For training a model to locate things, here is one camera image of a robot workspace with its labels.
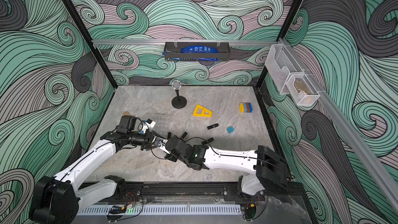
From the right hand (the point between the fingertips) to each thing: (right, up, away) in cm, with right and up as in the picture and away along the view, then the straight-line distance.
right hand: (169, 140), depth 75 cm
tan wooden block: (-34, +11, +28) cm, 46 cm away
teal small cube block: (+35, +1, +20) cm, 40 cm away
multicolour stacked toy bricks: (+48, +15, +29) cm, 58 cm away
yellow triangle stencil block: (+13, +11, +28) cm, 33 cm away
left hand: (-2, +1, -2) cm, 3 cm away
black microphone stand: (+1, +18, +35) cm, 39 cm away
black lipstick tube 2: (+20, -4, +14) cm, 25 cm away
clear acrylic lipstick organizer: (-6, +5, +20) cm, 22 cm away
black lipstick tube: (+24, +3, +21) cm, 32 cm away
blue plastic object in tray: (+16, +51, +17) cm, 57 cm away
